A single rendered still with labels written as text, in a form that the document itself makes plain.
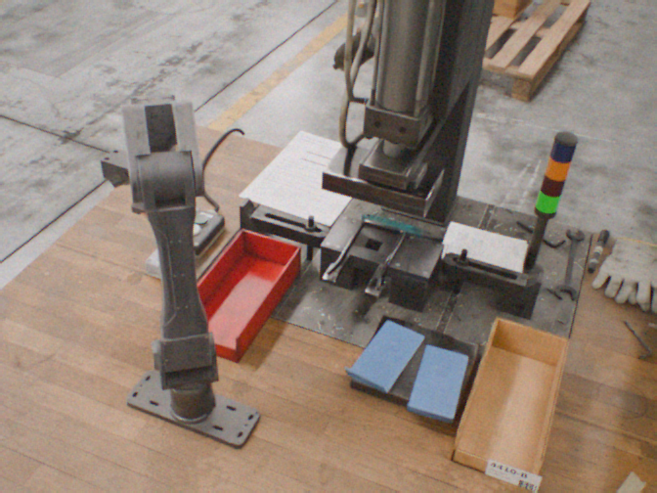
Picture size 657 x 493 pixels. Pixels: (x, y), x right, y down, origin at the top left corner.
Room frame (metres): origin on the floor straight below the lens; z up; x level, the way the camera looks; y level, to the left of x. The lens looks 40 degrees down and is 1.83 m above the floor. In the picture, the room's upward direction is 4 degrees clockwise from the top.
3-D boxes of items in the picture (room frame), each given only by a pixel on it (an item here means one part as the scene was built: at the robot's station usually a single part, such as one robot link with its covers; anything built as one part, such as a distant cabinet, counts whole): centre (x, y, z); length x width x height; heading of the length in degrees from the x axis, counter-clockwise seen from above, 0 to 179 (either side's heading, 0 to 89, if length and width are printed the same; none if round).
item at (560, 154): (1.09, -0.38, 1.17); 0.04 x 0.04 x 0.03
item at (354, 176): (1.10, -0.11, 1.22); 0.26 x 0.18 x 0.30; 160
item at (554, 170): (1.09, -0.38, 1.14); 0.04 x 0.04 x 0.03
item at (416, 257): (1.03, -0.10, 0.98); 0.20 x 0.10 x 0.01; 70
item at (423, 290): (1.03, -0.10, 0.94); 0.20 x 0.10 x 0.07; 70
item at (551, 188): (1.09, -0.38, 1.10); 0.04 x 0.04 x 0.03
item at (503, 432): (0.74, -0.30, 0.93); 0.25 x 0.13 x 0.08; 160
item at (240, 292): (0.94, 0.15, 0.93); 0.25 x 0.12 x 0.06; 160
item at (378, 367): (0.82, -0.10, 0.93); 0.15 x 0.07 x 0.03; 152
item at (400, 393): (0.82, -0.16, 0.91); 0.17 x 0.16 x 0.02; 70
